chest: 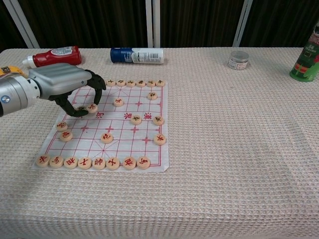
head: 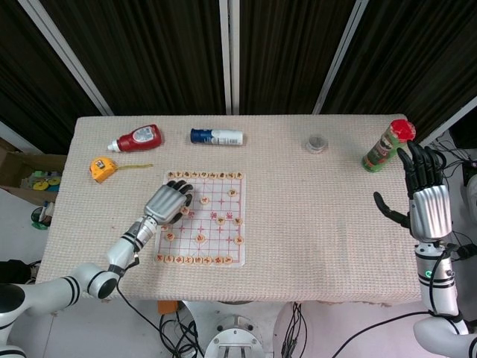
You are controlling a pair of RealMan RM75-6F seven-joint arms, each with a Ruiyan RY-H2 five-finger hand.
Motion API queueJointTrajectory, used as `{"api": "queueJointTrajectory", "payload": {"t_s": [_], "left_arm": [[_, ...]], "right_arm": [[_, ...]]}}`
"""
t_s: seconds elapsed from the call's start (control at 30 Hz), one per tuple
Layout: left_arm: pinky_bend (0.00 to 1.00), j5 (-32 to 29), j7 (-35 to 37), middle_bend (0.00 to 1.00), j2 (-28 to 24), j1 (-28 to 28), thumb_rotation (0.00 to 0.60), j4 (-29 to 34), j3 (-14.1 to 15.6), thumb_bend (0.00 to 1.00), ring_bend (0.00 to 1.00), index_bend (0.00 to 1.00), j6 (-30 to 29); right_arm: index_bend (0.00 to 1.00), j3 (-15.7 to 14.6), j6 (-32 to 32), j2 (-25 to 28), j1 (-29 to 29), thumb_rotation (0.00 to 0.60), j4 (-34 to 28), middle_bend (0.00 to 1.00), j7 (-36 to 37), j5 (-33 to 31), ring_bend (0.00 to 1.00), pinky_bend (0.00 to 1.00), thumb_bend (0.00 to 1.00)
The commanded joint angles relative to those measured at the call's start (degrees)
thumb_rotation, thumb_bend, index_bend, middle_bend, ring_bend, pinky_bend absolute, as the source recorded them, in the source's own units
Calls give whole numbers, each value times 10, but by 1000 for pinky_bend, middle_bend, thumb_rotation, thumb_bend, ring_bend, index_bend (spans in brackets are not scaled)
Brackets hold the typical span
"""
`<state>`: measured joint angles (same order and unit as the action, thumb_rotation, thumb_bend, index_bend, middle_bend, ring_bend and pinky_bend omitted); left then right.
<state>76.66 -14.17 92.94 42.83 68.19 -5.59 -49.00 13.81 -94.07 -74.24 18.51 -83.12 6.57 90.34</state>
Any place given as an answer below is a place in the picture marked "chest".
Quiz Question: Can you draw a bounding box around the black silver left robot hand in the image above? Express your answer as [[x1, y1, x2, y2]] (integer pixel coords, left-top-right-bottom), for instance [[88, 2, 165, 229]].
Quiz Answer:
[[28, 63, 107, 118]]

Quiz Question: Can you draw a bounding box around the paper chinese chess board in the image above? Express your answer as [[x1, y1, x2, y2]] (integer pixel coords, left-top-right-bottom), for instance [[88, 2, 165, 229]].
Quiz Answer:
[[31, 81, 170, 173]]

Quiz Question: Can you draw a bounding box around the red ketchup squeeze bottle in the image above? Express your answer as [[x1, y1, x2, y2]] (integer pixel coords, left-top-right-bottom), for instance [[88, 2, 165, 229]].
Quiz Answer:
[[22, 45, 83, 68]]

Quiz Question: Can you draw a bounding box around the yellow orange tool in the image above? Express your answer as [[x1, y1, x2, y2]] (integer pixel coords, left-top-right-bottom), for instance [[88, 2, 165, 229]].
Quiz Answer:
[[0, 65, 28, 78]]

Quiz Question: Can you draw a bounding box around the blue white spray can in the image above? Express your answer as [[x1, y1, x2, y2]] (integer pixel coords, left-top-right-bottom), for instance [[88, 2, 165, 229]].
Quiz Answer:
[[110, 47, 165, 65]]

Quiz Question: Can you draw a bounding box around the dark curtain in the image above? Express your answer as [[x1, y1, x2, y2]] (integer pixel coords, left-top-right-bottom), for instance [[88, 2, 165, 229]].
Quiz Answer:
[[0, 0, 319, 49]]

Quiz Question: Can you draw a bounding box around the beige waffle tablecloth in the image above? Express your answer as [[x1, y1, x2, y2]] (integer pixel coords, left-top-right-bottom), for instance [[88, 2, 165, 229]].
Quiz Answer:
[[0, 47, 319, 239]]

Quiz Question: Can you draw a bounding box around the small clear jar silver lid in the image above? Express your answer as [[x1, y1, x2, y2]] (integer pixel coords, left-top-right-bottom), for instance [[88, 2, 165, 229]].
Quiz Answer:
[[228, 50, 250, 71]]

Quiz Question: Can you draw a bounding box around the green soda bottle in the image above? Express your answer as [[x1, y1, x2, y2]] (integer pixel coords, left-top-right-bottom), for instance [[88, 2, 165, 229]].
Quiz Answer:
[[289, 21, 319, 83]]

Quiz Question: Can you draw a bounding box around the slanted white frame post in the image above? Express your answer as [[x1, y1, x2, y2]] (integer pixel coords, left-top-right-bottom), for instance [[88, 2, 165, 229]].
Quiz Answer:
[[232, 0, 254, 48], [2, 0, 41, 49]]

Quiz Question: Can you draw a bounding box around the upright white frame post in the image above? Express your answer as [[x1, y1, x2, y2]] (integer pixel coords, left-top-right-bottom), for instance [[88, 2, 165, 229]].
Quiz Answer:
[[145, 0, 154, 48], [153, 0, 161, 48]]

